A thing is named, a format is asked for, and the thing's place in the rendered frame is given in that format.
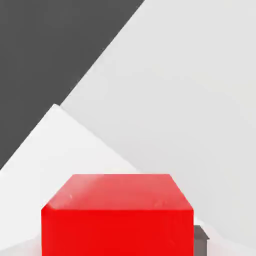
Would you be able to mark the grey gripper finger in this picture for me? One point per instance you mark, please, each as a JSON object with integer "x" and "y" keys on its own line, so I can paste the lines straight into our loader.
{"x": 200, "y": 240}

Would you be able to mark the small red cube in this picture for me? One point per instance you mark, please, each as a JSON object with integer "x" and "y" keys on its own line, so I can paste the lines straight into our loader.
{"x": 118, "y": 224}

